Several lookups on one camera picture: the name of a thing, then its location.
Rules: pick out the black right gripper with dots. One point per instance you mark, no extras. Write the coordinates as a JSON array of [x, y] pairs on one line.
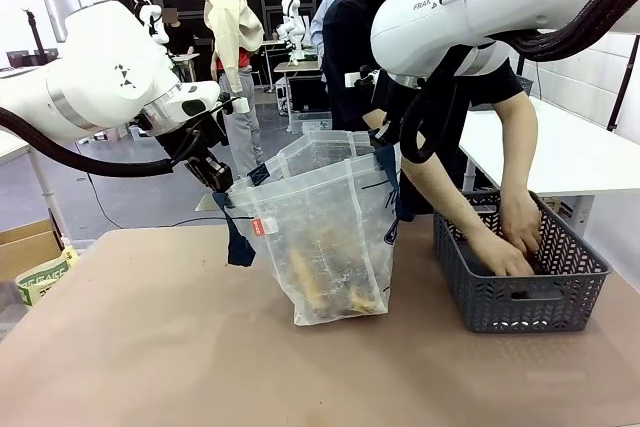
[[390, 117]]

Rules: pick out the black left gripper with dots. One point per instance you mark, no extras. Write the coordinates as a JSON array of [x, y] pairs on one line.
[[212, 174]]

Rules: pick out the tan bread loaf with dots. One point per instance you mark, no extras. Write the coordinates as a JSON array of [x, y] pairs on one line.
[[307, 282]]

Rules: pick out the small tan packaged item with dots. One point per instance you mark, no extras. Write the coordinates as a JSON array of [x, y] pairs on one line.
[[364, 301]]

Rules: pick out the person's right forearm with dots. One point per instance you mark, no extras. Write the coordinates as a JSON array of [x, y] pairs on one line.
[[440, 202]]

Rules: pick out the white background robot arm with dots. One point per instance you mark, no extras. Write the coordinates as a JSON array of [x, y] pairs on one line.
[[152, 17], [292, 27]]

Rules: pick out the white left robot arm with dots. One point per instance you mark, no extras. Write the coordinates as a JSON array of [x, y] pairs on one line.
[[100, 72]]

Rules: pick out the person's left forearm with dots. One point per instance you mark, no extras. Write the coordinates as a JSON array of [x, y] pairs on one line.
[[520, 157]]

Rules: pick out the person's left hand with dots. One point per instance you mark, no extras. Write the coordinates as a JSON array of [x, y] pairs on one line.
[[522, 222]]

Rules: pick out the person's right hand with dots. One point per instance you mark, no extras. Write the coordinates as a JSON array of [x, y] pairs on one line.
[[500, 257]]

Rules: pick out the metal floor plate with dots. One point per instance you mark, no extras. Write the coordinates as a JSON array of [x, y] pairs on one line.
[[207, 203]]

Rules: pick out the clear storage crate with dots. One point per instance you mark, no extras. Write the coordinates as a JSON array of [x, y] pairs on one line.
[[310, 123]]

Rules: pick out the person in black clothes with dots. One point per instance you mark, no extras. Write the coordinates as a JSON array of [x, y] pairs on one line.
[[350, 47]]

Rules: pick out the background person in black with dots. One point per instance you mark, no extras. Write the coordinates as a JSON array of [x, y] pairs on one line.
[[180, 42]]

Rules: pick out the person in cream hoodie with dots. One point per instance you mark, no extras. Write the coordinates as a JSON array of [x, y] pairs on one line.
[[232, 32]]

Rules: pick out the white side table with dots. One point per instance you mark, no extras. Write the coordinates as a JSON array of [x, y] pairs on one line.
[[565, 147]]

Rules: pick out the green and white sack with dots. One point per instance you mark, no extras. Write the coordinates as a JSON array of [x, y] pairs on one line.
[[45, 277]]

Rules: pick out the white workshop table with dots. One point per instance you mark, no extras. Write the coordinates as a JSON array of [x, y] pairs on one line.
[[15, 144]]

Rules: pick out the brown cardboard box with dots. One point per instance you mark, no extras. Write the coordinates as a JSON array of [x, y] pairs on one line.
[[25, 247]]

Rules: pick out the boxes under side table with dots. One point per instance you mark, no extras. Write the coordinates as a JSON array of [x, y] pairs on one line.
[[570, 212]]

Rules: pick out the grey framed board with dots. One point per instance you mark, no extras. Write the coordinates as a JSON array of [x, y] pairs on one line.
[[60, 14]]

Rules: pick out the black stand pole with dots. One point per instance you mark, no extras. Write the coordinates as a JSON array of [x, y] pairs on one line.
[[622, 82]]

